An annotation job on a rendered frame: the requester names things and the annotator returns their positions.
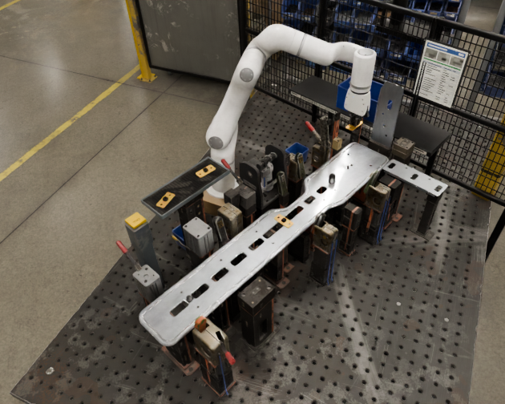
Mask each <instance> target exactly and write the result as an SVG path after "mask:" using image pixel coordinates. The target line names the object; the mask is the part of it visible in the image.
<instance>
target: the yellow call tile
mask: <svg viewBox="0 0 505 404"><path fill-rule="evenodd" d="M125 222H126V223H127V224H128V225H130V226H131V227H132V228H133V229H135V228H137V227H139V226H140V225H141V224H143V223H144V222H146V219H145V218H144V217H142V216H141V215H140V214H139V213H138V212H136V213H135V214H133V215H132V216H130V217H128V218H127V219H126V220H125Z"/></svg>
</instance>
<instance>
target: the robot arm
mask: <svg viewBox="0 0 505 404"><path fill-rule="evenodd" d="M278 51H285V52H288V53H290V54H292V55H296V56H298V57H300V58H303V59H306V60H309V61H311V62H313V63H317V64H319V65H322V66H329V65H330V64H332V63H333V62H334V61H345V62H348V63H352V64H353V68H352V74H351V80H350V81H349V84H350V86H349V90H348V91H347V94H346V97H345V105H344V108H345V109H346V110H347V111H348V112H349V116H350V119H349V121H350V122H349V124H350V125H351V124H352V122H355V124H354V126H355V127H356V126H357V125H359V124H360V122H361V118H363V117H364V118H367V117H369V116H370V115H369V109H370V88H371V83H372V78H373V73H374V64H375V60H376V55H377V54H376V52H375V51H374V50H371V49H369V48H364V47H362V46H359V45H357V44H354V43H351V42H336V43H329V42H325V41H323V40H320V39H319V38H315V37H313V36H311V35H309V34H306V33H303V32H300V31H299V30H295V29H293V28H291V27H288V26H285V25H281V24H272V25H271V26H268V27H267V28H266V29H264V30H263V31H262V32H261V33H260V34H259V35H258V36H257V37H255V38H254V39H253V40H252V41H251V42H250V43H249V45H248V46H247V48H246V49H245V51H244V53H243V55H242V57H241V59H240V61H239V63H238V65H237V67H236V69H235V72H234V74H233V77H232V80H231V83H230V85H229V87H228V90H227V92H226V94H225V97H224V99H223V102H222V104H221V105H220V108H219V110H218V112H217V113H216V115H215V116H214V118H213V120H212V122H211V124H210V126H209V128H208V130H207V133H206V141H207V143H208V146H209V147H210V148H211V158H212V159H213V160H215V161H216V162H218V163H219V164H222V163H221V160H222V159H225V160H226V162H227V163H228V164H229V166H230V167H231V169H232V170H233V172H234V173H235V146H236V138H237V132H238V120H239V118H240V115H241V113H242V111H243V109H244V106H245V104H246V103H247V101H248V98H249V96H250V95H251V93H252V91H253V88H254V87H255V85H256V83H257V80H258V79H259V77H260V74H261V72H262V69H263V67H264V65H265V62H266V61H267V60H268V58H269V57H270V56H271V55H273V54H275V53H277V52H278ZM356 114H357V118H356V119H355V117H356ZM222 165H223V164H222ZM223 166H224V165H223ZM237 186H239V184H238V183H237V182H236V179H235V177H234V176H233V175H232V173H231V172H230V173H229V174H228V175H227V176H226V177H224V178H223V179H221V180H219V181H218V182H216V183H215V184H214V185H213V186H211V187H210V188H208V189H206V190H207V192H208V194H209V195H211V196H213V197H216V198H219V199H224V193H225V192H226V191H228V190H229V189H230V188H232V189H234V188H236V187H237Z"/></svg>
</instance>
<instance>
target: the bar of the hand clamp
mask: <svg viewBox="0 0 505 404"><path fill-rule="evenodd" d="M319 120H320V128H321V145H323V146H325V144H327V145H328V146H327V147H326V148H328V149H329V125H330V124H331V123H332V119H328V116H325V115H324V116H323V117H321V118H319Z"/></svg>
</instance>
